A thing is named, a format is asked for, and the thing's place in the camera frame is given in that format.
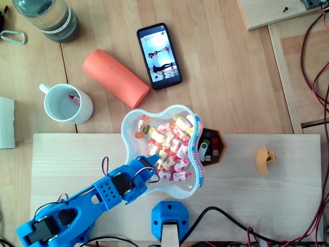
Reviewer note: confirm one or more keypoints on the clear Haribo candy tub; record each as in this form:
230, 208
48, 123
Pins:
196, 154

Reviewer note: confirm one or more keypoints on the white box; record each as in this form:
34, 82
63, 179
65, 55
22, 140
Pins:
6, 123

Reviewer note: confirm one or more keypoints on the black smartphone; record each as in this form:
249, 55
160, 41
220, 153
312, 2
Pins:
159, 56

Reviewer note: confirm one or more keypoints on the silver carabiner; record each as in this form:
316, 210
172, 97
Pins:
24, 38

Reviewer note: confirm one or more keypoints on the black screw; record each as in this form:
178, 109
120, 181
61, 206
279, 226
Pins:
286, 9

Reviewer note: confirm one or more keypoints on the brown hexagonal cup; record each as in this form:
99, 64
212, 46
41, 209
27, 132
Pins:
222, 144

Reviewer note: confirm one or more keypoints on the red USB stick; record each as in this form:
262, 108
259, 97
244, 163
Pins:
215, 142

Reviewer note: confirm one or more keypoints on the large light wooden board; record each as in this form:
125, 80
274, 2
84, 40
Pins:
244, 195

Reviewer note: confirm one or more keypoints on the wooden camera post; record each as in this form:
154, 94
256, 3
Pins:
169, 234

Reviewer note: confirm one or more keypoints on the white ceramic mug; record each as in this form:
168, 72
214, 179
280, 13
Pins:
84, 108

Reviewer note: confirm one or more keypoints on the blue 3D-printed robot arm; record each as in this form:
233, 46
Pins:
72, 218

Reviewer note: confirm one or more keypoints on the grey plastic part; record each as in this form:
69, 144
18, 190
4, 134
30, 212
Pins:
311, 3

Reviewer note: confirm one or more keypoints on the wrapped fruit candy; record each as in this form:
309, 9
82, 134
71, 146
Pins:
178, 131
157, 136
163, 127
180, 176
181, 123
140, 124

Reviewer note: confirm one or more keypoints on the blue post base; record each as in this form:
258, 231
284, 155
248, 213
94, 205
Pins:
159, 216

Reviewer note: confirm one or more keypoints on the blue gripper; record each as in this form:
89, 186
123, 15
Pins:
146, 162

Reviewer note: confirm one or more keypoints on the orange cylindrical case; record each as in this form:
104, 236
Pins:
115, 77

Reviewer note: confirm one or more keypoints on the black USB stick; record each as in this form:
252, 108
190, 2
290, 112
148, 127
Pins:
208, 158

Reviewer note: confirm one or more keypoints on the yellow 3D-printed part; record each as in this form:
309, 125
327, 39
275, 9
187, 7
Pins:
262, 159

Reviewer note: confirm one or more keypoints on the pink wrapped candy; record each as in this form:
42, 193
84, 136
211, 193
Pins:
75, 99

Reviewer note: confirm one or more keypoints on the small light wooden board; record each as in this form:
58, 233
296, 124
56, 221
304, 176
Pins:
264, 13

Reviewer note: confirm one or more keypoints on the light wooden frame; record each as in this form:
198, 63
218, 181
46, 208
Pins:
285, 77

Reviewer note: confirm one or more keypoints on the silver swivel USB stick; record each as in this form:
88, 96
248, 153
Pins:
203, 150

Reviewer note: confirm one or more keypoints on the dark water bottle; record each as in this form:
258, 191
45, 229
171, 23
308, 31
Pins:
51, 20

